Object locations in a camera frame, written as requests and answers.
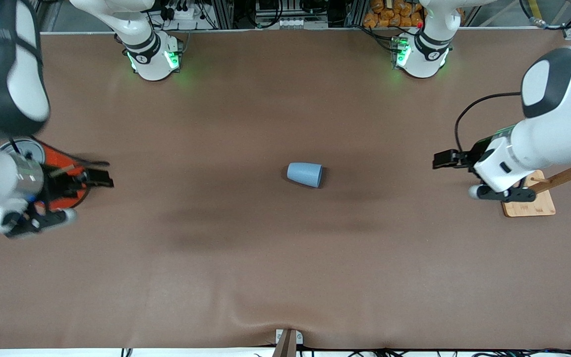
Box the light blue plastic cup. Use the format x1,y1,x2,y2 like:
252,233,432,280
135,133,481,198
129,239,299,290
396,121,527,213
287,162,323,188

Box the orange can with silver lid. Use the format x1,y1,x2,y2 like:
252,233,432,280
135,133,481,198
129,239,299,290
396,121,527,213
0,138,91,212

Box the wooden mug rack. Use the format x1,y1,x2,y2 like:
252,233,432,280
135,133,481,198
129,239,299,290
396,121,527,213
501,158,571,218

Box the orange snack bags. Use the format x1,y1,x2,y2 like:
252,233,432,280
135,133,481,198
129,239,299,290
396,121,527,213
363,0,426,28

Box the brown table mat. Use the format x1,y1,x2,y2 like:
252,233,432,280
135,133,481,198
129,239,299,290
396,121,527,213
0,27,571,350

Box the power strip with black plugs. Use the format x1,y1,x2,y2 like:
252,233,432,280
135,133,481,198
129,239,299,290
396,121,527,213
159,0,207,20

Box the white power strip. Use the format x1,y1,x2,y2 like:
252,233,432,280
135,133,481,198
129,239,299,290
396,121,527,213
275,17,329,29

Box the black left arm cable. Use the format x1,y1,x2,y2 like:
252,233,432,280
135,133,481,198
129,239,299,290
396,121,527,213
454,92,522,154

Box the metal table clamp bracket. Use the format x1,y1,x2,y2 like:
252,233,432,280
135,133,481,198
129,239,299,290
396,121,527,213
272,329,304,357

